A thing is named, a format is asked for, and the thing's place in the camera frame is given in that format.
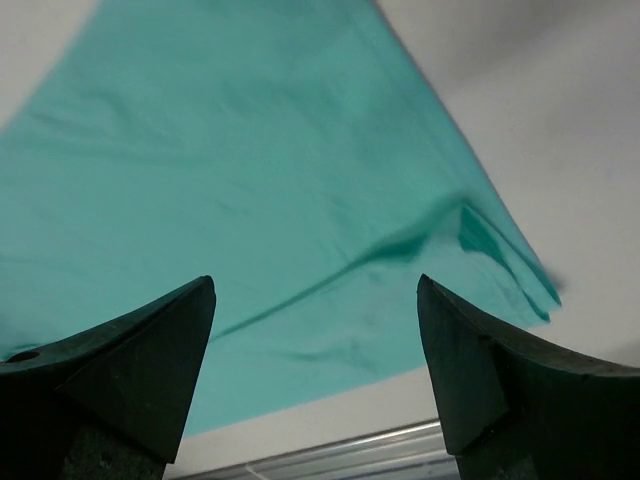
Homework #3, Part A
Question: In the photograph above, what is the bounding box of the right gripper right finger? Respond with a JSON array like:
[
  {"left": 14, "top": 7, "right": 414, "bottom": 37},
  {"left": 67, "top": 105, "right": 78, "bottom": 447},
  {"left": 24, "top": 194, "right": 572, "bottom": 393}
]
[{"left": 417, "top": 276, "right": 639, "bottom": 479}]

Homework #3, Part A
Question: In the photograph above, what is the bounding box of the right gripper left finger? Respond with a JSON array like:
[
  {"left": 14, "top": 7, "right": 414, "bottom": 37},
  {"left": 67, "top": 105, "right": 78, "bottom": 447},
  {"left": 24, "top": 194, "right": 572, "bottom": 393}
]
[{"left": 1, "top": 276, "right": 216, "bottom": 479}]

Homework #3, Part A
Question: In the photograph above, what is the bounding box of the mint green t-shirt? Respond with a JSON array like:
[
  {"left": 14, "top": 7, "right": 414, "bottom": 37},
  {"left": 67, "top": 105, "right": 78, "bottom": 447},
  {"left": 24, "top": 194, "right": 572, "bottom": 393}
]
[{"left": 1, "top": 1, "right": 560, "bottom": 434}]

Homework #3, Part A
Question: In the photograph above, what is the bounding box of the aluminium rail frame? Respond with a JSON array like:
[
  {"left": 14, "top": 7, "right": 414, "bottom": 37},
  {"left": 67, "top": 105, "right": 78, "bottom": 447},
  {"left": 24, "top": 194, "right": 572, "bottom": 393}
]
[{"left": 175, "top": 420, "right": 459, "bottom": 480}]

